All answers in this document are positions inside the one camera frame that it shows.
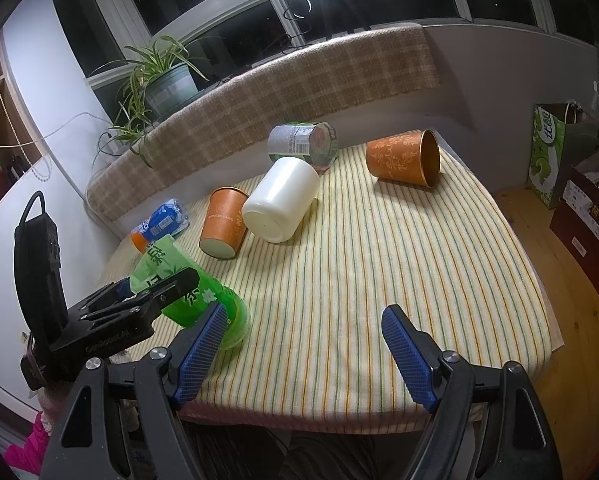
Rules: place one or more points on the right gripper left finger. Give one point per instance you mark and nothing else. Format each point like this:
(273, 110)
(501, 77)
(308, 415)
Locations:
(91, 441)

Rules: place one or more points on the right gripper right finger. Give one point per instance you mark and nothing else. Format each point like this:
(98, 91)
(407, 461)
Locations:
(516, 441)

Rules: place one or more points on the green tea cup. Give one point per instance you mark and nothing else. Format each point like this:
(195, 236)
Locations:
(166, 257)

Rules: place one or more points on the orange paper cup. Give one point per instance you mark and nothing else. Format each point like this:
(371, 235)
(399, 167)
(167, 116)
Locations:
(223, 229)

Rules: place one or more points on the white plastic cup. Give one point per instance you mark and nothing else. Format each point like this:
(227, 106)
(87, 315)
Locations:
(274, 210)

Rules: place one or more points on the orange patterned cup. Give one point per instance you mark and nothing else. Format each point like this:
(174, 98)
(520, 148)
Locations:
(411, 157)

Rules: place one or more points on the green white label cup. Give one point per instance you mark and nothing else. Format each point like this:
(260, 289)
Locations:
(314, 142)

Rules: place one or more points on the striped table cloth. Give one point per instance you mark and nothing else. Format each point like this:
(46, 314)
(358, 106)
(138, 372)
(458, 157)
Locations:
(314, 357)

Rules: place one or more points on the dark red box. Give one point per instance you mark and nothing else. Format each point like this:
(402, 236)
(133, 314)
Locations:
(576, 220)

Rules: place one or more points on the spider plant in pot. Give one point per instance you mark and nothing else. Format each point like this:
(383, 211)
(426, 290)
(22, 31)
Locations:
(162, 80)

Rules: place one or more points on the green paper bag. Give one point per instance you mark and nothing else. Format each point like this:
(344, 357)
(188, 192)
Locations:
(564, 134)

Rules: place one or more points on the plaid bench cushion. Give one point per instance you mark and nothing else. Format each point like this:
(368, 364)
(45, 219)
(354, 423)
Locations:
(308, 84)

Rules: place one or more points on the wall shelf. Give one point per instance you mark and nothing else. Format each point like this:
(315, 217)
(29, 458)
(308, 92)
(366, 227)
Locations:
(21, 149)

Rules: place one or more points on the ring light tripod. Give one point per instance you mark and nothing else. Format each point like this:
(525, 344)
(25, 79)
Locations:
(314, 20)

